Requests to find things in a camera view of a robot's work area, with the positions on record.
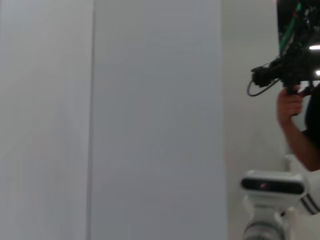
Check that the bystander hand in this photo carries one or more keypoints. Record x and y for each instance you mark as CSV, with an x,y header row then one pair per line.
x,y
287,105

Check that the black handheld film camera rig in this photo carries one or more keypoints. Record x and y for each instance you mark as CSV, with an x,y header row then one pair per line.
x,y
265,75

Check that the bystander bare forearm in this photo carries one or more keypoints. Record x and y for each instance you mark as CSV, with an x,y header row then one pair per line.
x,y
302,147

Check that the bystander black shirt torso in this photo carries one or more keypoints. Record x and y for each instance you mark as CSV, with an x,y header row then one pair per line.
x,y
315,117

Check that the black glossy panel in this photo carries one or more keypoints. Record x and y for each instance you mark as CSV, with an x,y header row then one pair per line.
x,y
315,25

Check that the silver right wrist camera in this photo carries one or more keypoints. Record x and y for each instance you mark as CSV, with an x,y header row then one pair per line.
x,y
270,186

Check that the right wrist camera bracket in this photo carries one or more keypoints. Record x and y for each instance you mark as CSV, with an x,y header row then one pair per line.
x,y
262,210

